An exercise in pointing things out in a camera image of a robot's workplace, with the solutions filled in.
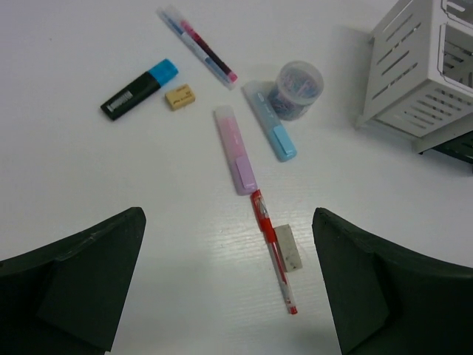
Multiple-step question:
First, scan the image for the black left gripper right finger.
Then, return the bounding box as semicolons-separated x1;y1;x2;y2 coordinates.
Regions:
312;208;472;354

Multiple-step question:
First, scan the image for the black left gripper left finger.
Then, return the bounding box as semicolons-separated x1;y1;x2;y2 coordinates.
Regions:
1;207;146;354

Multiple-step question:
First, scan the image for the red gel pen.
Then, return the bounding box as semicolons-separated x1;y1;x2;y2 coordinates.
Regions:
251;189;298;315

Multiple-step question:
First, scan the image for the white dirty eraser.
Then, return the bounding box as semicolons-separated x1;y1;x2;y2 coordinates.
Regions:
274;224;302;273

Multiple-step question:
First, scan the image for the black slotted organizer container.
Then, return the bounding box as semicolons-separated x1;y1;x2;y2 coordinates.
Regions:
419;132;472;165

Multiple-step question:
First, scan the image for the pastel pink highlighter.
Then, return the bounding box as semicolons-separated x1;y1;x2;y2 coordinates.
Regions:
214;105;257;195

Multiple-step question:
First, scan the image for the white slotted organizer container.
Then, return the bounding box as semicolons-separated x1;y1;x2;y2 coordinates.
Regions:
356;1;472;153

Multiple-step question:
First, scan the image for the tan eraser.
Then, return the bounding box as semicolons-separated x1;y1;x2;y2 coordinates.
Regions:
165;84;196;111

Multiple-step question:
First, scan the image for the clear jar of paperclips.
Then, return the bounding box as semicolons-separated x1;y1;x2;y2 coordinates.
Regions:
268;61;324;121

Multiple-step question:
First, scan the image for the pastel blue highlighter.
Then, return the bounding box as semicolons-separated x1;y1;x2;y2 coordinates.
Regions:
242;81;297;162

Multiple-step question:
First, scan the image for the blue and black highlighter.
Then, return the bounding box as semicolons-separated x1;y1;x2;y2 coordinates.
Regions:
100;59;179;121

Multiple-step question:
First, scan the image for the double-ended pink blue marker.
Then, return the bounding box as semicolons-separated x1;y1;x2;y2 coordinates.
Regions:
157;5;238;90

